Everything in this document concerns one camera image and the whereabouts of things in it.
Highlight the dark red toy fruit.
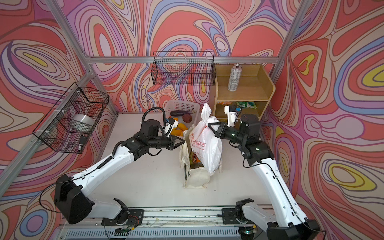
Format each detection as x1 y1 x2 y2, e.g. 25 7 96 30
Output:
182 114 193 124

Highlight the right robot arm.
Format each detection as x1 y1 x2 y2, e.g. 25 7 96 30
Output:
208 114 321 240

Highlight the white plastic perforated basket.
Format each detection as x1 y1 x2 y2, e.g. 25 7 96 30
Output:
164 100 200 128

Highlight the wooden shelf unit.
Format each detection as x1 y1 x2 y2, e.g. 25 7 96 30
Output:
208 65 276 121

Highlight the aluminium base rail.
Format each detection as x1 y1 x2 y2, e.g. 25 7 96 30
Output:
52 206 268 240

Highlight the silver drink can back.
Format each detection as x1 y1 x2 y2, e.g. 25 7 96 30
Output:
228 64 243 92

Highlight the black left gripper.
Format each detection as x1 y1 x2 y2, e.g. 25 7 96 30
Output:
147 134 186 152

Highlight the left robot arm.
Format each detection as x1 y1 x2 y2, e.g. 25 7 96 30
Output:
54 111 185 226

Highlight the yellow toy mango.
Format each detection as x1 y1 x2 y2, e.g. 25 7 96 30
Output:
171 129 184 136
178 123 188 131

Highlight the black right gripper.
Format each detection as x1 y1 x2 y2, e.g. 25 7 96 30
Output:
207 121 246 145

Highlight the black wire basket left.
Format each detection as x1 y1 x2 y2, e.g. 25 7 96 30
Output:
33 83 110 154

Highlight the black wire basket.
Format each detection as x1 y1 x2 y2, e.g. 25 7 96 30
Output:
151 51 216 86
33 83 110 154

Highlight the cream canvas tote bag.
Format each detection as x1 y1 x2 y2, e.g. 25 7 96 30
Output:
180 127 222 189

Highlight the purple toy eggplant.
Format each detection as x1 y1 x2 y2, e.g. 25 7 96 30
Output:
170 110 196 117

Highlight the black wire basket back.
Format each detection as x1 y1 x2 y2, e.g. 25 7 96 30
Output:
151 51 216 86

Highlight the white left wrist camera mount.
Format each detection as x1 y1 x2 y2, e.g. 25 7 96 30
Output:
165 118 179 137

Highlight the white plastic grocery bag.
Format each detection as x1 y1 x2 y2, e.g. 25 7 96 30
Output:
189 103 223 176

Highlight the green snack bag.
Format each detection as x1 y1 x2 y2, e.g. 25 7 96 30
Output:
237 102 257 109

